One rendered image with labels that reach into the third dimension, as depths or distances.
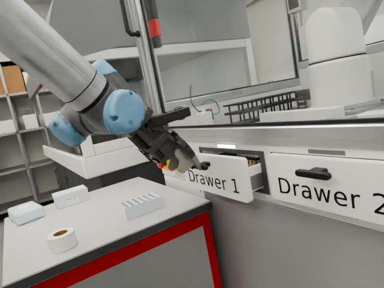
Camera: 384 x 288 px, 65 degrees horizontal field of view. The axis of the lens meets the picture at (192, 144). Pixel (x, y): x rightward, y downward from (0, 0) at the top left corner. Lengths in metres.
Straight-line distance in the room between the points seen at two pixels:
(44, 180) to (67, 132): 4.33
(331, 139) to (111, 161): 1.14
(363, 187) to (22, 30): 0.58
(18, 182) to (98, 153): 3.48
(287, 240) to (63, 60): 0.63
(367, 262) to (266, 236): 0.27
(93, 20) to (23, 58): 1.14
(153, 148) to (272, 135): 0.28
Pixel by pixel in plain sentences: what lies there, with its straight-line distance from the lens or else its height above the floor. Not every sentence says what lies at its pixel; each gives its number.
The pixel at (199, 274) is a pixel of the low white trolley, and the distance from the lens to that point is 1.04.
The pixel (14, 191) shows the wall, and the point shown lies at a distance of 4.98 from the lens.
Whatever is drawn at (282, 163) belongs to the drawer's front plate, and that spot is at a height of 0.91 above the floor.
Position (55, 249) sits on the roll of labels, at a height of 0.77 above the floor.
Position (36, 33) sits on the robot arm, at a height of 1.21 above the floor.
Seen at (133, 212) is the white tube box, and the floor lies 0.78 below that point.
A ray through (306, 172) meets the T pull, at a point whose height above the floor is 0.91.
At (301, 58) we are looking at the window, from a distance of 0.67.
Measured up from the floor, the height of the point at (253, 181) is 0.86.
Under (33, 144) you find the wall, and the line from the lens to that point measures 4.89.
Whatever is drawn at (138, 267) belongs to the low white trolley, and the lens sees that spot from 0.93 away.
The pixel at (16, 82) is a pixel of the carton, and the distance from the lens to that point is 4.47.
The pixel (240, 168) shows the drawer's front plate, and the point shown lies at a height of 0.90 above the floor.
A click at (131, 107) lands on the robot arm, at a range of 0.51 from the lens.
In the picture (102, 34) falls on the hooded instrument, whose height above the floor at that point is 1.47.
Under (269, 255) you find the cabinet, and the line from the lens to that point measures 0.89.
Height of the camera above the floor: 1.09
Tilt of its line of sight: 8 degrees down
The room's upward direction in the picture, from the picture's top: 11 degrees counter-clockwise
